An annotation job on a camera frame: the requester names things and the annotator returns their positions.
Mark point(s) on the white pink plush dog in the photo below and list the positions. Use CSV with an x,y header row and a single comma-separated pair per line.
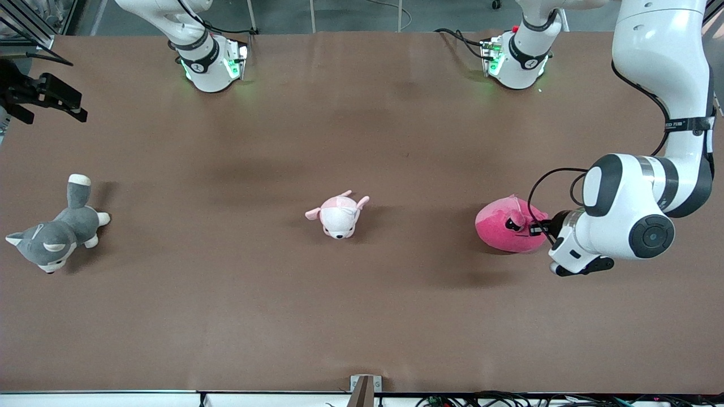
x,y
338,217

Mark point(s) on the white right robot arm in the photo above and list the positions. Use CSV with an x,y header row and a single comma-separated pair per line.
x,y
206,68

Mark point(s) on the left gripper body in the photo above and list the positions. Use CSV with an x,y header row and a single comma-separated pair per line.
x,y
557,222

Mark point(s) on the white edge rail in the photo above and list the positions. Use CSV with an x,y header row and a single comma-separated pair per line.
x,y
113,400

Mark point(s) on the metal bracket with post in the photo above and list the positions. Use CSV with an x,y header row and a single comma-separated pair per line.
x,y
365,393

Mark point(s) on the pink round plush toy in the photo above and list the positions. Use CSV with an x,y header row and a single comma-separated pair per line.
x,y
498,229

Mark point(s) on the aluminium frame profile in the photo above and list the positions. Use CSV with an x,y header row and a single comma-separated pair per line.
x,y
714,12
34,25

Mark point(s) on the white metal leg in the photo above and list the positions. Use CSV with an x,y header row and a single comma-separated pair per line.
x,y
251,17
400,17
564,22
312,17

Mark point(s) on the grey husky plush toy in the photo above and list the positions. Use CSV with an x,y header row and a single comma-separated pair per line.
x,y
68,226

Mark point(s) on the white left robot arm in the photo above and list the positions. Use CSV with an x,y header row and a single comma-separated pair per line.
x,y
656,56

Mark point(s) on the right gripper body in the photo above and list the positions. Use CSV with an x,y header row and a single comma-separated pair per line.
x,y
17,90

